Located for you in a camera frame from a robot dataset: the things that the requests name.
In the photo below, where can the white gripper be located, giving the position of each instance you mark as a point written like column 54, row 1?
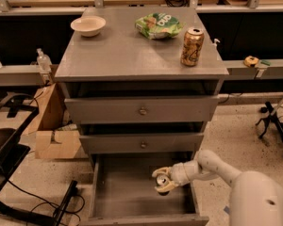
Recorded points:
column 179, row 174

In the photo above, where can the green soda can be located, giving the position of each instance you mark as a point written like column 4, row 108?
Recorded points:
column 161, row 182

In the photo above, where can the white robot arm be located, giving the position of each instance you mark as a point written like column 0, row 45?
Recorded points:
column 255, row 199

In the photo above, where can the grey open bottom drawer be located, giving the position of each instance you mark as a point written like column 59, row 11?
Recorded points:
column 124, row 193

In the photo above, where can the grey middle drawer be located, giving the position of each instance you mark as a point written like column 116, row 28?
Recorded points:
column 142, row 143

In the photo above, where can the grey wooden drawer cabinet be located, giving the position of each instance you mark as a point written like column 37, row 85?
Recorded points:
column 121, row 62

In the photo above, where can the grey top drawer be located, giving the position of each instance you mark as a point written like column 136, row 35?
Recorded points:
column 141, row 109

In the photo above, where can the gold patterned soda can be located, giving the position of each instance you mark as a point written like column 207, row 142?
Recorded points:
column 193, row 42

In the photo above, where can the black tripod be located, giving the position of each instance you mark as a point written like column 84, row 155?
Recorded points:
column 272, row 118

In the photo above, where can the brown cardboard box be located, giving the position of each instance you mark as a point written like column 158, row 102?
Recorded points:
column 55, row 137

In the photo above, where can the white spray bottle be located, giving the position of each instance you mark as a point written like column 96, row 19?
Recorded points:
column 216, row 43

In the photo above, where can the green marker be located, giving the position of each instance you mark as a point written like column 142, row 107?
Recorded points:
column 265, row 62

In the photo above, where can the green chip bag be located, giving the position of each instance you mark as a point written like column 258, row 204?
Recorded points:
column 157, row 26

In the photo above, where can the black metal stand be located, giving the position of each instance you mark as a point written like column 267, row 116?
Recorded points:
column 12, row 153

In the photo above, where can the clear plastic bottle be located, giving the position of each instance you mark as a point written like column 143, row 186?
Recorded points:
column 44, row 61

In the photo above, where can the white ceramic bowl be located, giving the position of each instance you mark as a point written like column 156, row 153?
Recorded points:
column 88, row 26

